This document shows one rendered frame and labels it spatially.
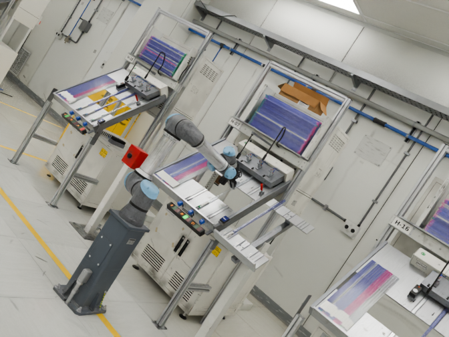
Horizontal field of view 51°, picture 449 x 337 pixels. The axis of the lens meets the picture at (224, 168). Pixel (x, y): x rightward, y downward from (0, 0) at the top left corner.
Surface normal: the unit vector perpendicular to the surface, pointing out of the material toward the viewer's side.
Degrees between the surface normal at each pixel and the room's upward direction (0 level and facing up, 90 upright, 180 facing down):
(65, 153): 92
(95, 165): 90
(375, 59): 90
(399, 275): 45
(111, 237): 90
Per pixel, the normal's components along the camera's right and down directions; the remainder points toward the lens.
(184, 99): 0.67, 0.47
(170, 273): -0.51, -0.26
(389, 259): 0.03, -0.78
